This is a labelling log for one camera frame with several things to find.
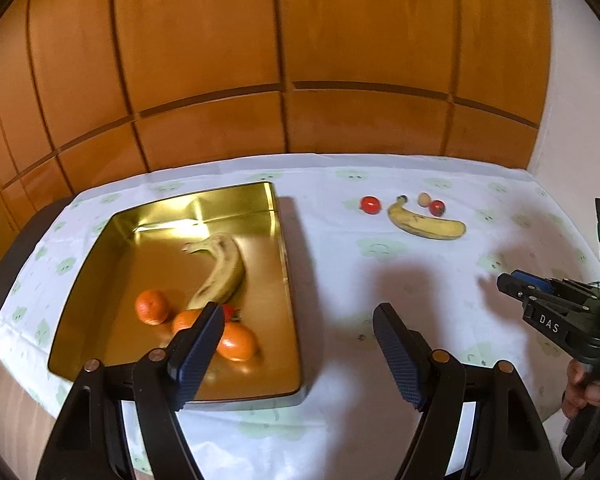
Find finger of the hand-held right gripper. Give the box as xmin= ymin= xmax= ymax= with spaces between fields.
xmin=511 ymin=270 xmax=553 ymax=293
xmin=497 ymin=272 xmax=538 ymax=306

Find orange tangerine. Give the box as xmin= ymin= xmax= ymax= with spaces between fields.
xmin=135 ymin=289 xmax=171 ymax=325
xmin=172 ymin=309 xmax=203 ymax=343
xmin=216 ymin=322 xmax=258 ymax=362

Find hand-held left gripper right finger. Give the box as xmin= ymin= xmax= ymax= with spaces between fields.
xmin=373 ymin=303 xmax=563 ymax=480

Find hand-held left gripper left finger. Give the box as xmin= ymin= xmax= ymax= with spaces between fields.
xmin=35 ymin=301 xmax=225 ymax=480

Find large spotted yellow banana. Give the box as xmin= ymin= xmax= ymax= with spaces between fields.
xmin=181 ymin=232 xmax=247 ymax=311

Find small yellow banana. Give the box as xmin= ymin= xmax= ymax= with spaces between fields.
xmin=386 ymin=195 xmax=467 ymax=241

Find wooden panelled wardrobe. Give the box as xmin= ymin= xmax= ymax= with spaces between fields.
xmin=0 ymin=0 xmax=553 ymax=281

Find white green-printed tablecloth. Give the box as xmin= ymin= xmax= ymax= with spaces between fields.
xmin=0 ymin=152 xmax=600 ymax=480

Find gold rectangular tin box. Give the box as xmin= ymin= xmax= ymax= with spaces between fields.
xmin=46 ymin=180 xmax=311 ymax=412

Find person's right hand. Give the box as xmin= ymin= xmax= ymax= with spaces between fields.
xmin=561 ymin=358 xmax=600 ymax=420

